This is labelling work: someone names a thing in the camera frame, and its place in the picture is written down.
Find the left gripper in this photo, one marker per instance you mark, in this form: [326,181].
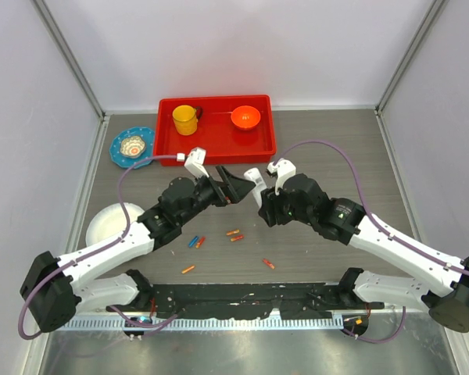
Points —
[231,189]

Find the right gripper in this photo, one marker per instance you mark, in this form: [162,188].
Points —
[270,208]

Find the white remote control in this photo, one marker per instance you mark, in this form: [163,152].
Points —
[255,176]

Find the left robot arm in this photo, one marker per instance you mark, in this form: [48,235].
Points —
[52,289]

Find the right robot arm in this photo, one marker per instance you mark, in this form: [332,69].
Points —
[435,283]

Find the orange battery upper middle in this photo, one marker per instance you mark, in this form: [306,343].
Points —
[232,232]

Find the red plastic tray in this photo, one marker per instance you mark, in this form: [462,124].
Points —
[216,133]

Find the orange battery lower middle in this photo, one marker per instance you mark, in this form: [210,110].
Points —
[237,238]

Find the orange battery right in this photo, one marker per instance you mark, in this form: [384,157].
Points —
[268,263]

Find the blue battery near left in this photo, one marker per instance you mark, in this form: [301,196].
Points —
[193,241]

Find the orange battery beside blue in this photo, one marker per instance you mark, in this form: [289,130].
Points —
[200,242]

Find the orange bowl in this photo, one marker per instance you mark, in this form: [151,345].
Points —
[245,117]

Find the yellow mug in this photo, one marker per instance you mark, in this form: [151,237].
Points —
[186,118]

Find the orange battery front left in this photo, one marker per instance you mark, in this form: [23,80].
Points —
[188,269]

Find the blue dotted plate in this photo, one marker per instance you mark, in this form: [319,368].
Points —
[146,133]

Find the small patterned bowl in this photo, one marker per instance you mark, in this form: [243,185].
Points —
[132,147]

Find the white paper plate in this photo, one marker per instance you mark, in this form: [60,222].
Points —
[106,223]

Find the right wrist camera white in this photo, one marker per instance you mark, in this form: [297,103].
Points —
[282,169]

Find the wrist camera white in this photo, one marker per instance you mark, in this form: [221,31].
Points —
[194,163]
[282,169]

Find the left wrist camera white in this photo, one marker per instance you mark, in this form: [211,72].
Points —
[194,163]

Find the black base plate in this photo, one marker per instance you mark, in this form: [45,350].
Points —
[294,301]

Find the white slotted cable duct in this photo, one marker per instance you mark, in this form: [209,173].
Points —
[272,322]

